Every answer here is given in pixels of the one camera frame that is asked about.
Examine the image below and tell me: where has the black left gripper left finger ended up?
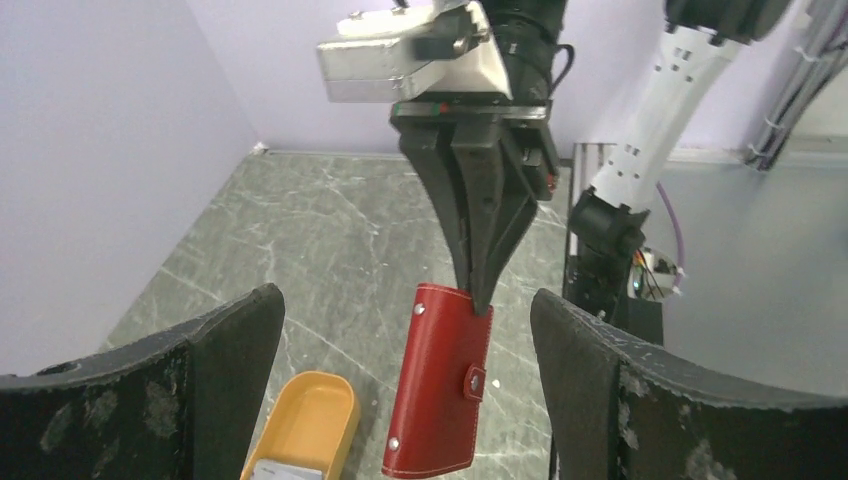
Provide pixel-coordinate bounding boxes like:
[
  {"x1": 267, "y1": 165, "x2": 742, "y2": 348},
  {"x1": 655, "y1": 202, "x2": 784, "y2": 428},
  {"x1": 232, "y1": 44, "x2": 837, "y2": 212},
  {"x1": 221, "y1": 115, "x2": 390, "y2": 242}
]
[{"x1": 1, "y1": 283, "x2": 285, "y2": 479}]

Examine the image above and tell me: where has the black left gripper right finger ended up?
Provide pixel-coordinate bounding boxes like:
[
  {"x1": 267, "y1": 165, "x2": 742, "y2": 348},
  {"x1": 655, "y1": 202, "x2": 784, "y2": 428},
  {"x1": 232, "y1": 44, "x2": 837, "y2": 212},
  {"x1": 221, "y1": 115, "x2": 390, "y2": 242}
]
[{"x1": 530, "y1": 289, "x2": 847, "y2": 479}]

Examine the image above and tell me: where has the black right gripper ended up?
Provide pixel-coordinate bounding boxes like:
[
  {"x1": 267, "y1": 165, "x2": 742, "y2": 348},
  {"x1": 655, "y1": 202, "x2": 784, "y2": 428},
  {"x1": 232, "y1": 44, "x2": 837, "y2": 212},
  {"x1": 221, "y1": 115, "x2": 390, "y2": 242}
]
[{"x1": 391, "y1": 1, "x2": 575, "y2": 314}]

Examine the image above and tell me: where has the red leather card holder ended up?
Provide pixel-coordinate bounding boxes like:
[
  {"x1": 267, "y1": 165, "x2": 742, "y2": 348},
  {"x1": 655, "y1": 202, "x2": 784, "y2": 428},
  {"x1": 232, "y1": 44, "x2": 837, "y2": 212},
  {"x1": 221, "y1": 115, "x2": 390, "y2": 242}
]
[{"x1": 382, "y1": 283, "x2": 494, "y2": 479}]

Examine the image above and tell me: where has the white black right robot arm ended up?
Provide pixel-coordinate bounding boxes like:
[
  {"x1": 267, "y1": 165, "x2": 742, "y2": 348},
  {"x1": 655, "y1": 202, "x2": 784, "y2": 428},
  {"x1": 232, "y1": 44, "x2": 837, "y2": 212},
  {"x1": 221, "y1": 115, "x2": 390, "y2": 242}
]
[{"x1": 390, "y1": 1, "x2": 788, "y2": 316}]

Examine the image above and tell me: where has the credit cards stack in tray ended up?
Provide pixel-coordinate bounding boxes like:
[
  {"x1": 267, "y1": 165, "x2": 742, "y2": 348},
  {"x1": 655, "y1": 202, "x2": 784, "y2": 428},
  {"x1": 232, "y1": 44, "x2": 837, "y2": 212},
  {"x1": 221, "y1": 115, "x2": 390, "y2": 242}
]
[{"x1": 250, "y1": 459, "x2": 324, "y2": 480}]

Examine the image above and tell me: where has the yellow oval tray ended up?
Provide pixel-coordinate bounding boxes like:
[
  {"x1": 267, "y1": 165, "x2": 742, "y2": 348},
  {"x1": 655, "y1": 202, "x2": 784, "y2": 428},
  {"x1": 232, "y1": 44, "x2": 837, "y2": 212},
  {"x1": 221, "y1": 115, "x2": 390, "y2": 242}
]
[{"x1": 241, "y1": 371, "x2": 361, "y2": 479}]

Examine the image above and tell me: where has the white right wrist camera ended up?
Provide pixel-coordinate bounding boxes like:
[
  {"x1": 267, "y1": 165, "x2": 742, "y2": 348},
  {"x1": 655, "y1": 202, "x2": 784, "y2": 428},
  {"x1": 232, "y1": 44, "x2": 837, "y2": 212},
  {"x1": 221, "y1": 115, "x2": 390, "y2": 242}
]
[{"x1": 316, "y1": 1, "x2": 514, "y2": 103}]

